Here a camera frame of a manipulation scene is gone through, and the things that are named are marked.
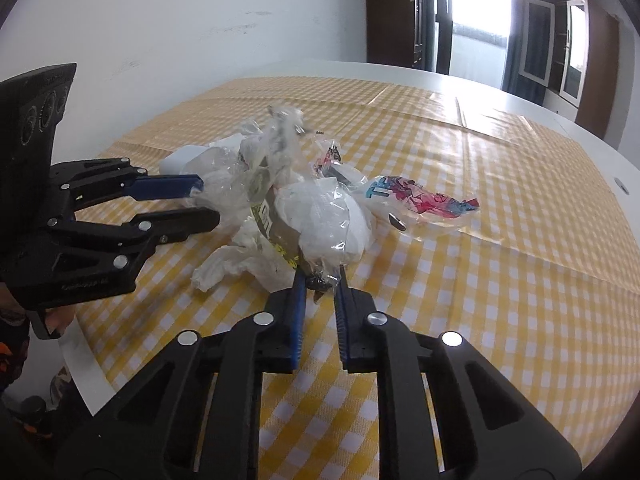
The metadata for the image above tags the person's left hand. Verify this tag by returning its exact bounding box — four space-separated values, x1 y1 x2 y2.
47 307 76 336

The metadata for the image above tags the translucent white plastic cup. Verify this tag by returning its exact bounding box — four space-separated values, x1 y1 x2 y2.
159 144 221 177

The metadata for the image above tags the brown packet with yellow label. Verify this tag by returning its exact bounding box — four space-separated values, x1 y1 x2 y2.
247 160 302 272

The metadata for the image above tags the clear plastic bag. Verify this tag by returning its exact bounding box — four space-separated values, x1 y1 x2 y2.
187 104 312 226

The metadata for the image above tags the white tissue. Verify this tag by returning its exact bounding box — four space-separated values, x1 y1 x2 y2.
191 220 297 294

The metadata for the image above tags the bright balcony window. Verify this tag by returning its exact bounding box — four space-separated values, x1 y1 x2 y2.
449 0 512 92

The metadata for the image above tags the dark brown wooden door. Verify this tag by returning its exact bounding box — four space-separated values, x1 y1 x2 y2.
365 0 451 75

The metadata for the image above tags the small red printed wrapper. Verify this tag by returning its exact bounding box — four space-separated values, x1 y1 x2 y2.
312 142 347 179

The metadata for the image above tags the dark cloth with orange print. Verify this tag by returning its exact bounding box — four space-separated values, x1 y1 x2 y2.
0 305 32 393

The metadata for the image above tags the clear bag with white paper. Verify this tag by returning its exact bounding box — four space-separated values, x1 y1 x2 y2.
272 177 377 301

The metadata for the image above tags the white framed window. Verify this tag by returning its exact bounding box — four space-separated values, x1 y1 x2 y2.
517 0 557 87

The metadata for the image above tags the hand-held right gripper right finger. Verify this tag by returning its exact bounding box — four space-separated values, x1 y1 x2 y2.
334 265 583 480

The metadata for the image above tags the pink and blue printed wrapper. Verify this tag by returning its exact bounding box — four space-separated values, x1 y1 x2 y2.
356 175 481 235

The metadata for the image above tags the brown wooden cabinet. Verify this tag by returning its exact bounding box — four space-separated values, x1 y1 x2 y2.
574 10 622 142

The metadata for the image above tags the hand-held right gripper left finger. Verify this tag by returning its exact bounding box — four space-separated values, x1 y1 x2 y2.
55 269 307 480

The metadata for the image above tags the yellow checkered tablecloth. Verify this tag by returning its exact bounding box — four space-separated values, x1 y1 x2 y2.
75 76 633 480

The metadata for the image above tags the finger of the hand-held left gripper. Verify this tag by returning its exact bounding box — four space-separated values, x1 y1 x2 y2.
50 158 204 208
47 208 221 276

